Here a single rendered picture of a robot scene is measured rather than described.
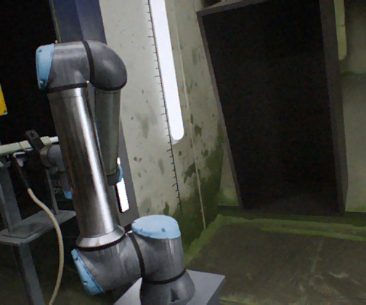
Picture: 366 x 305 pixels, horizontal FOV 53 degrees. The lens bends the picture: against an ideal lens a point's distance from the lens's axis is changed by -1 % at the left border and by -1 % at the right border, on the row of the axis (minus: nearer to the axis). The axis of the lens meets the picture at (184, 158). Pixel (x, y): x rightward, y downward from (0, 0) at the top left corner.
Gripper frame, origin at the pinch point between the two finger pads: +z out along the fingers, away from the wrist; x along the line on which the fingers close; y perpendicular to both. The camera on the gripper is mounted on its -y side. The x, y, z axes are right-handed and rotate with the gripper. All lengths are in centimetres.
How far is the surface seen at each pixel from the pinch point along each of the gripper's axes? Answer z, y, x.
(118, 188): -7, 35, 46
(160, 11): -11, -58, 115
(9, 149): 1.3, -2.5, -2.7
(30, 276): 13, 61, -5
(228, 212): -3, 107, 171
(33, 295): 13, 71, -7
